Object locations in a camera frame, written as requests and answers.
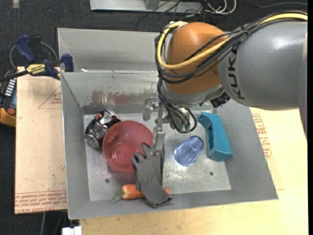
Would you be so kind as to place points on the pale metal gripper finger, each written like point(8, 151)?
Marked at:
point(148, 111)
point(157, 138)

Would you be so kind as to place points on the clear blue plastic cup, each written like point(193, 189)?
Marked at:
point(188, 150)

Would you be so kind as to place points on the red bowl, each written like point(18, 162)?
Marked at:
point(122, 143)

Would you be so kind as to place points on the grey glove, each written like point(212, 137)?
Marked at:
point(150, 175)

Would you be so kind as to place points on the teal plastic holder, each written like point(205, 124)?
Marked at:
point(218, 141)

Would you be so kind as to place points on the black and silver shiny toy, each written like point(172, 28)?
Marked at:
point(100, 127)

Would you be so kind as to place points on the orange toy carrot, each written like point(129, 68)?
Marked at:
point(130, 192)

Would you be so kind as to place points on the grey metal bin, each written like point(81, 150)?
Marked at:
point(105, 53)

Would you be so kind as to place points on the brown cardboard board red print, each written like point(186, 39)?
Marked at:
point(39, 143)

